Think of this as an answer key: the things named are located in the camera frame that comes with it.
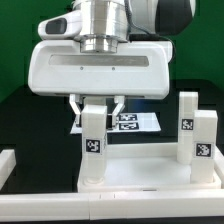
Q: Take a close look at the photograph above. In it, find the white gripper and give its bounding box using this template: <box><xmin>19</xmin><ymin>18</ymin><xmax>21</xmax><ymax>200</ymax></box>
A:
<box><xmin>28</xmin><ymin>40</ymin><xmax>172</xmax><ymax>130</ymax></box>

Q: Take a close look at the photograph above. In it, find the white desk tabletop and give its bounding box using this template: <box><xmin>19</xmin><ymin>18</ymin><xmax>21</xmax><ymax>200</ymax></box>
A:
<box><xmin>77</xmin><ymin>143</ymin><xmax>222</xmax><ymax>193</ymax></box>

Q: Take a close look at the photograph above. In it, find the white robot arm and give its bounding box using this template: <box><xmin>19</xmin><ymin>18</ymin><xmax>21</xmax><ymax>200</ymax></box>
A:
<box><xmin>28</xmin><ymin>0</ymin><xmax>196</xmax><ymax>128</ymax></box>

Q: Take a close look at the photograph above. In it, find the white marker base sheet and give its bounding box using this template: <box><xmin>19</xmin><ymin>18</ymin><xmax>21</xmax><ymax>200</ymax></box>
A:
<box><xmin>70</xmin><ymin>112</ymin><xmax>162</xmax><ymax>134</ymax></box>

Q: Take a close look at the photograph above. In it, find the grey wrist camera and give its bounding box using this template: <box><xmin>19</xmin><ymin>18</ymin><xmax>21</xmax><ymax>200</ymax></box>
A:
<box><xmin>38</xmin><ymin>10</ymin><xmax>82</xmax><ymax>40</ymax></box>

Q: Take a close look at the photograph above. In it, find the white U-shaped fence frame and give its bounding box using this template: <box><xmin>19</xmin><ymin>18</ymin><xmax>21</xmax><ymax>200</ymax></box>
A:
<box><xmin>0</xmin><ymin>146</ymin><xmax>224</xmax><ymax>222</ymax></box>

